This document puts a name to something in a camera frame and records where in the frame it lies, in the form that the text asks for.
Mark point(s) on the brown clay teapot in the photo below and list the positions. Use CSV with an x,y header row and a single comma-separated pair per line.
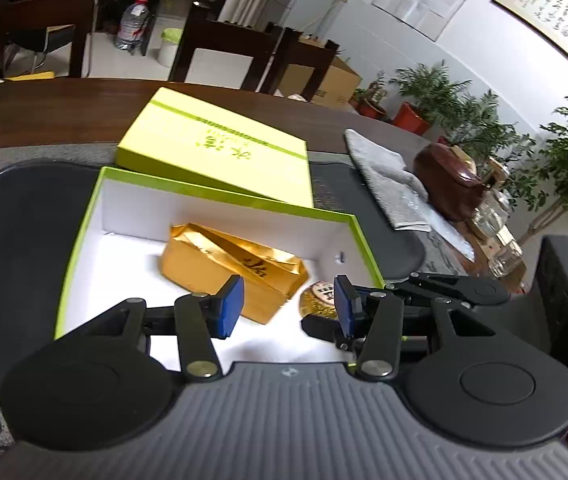
x,y
452,189

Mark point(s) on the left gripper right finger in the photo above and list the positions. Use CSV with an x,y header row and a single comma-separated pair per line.
x,y
390,339

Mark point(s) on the gold foil tea packet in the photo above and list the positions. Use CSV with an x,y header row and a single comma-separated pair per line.
x,y
200,259

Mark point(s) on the green open gift box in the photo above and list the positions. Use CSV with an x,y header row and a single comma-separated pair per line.
x,y
127,223

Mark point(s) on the plastic water bottle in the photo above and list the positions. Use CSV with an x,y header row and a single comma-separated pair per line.
x,y
132,26

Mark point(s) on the gold tea ball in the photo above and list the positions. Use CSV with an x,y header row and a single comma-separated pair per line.
x,y
318,299

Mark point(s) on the grey folded towel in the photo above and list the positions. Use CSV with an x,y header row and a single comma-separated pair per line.
x,y
396,190

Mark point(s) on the dark wooden chair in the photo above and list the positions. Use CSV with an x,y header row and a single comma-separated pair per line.
x,y
269,52

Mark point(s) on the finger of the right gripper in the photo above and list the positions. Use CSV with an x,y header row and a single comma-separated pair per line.
x,y
324,329
420,289

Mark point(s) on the yellow green box lid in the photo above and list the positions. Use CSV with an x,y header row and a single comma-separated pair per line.
x,y
182,138

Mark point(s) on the cardboard box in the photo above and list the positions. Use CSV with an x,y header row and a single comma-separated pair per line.
x,y
336,89

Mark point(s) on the clear glass cup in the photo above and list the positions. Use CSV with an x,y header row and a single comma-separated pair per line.
x,y
505,260

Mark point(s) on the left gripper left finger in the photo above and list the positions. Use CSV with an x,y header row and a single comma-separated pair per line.
x,y
194,320

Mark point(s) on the potted green plant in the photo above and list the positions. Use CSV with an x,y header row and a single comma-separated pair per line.
x,y
541,181

